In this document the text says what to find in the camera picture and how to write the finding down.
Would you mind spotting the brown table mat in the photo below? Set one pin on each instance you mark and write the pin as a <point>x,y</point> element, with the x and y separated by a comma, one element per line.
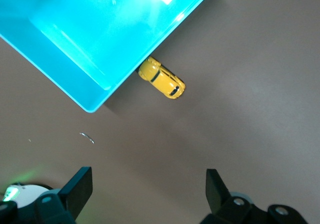
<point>237,108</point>

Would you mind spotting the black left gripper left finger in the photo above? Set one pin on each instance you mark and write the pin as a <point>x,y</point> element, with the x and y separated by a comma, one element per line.
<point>77,191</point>

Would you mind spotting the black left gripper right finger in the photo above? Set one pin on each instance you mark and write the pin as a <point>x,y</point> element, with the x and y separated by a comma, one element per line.
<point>217,194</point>

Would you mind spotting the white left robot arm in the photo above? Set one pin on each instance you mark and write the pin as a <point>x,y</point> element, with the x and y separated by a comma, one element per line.
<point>27,194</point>

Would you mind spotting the small silver metal scrap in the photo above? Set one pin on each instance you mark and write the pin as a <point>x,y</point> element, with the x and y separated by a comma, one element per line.
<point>87,137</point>

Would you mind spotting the teal plastic bin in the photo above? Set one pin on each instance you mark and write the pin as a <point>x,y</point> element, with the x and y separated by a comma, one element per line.
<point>87,33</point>

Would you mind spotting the yellow beetle toy car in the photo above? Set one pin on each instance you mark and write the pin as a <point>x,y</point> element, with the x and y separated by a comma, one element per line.
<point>162,80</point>

